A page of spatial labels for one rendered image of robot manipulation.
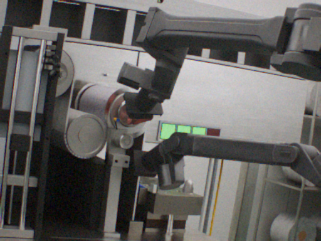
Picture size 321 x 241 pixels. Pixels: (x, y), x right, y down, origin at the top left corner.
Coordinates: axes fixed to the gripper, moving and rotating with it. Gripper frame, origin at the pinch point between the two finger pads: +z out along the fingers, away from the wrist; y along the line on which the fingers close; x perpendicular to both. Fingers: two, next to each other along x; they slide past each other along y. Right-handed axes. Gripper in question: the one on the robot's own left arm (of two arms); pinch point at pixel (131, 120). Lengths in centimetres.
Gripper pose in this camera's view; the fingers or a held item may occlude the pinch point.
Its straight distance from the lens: 192.9
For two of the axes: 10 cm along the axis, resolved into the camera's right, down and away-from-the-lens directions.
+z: -4.0, 5.2, 7.6
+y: 9.0, 0.4, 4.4
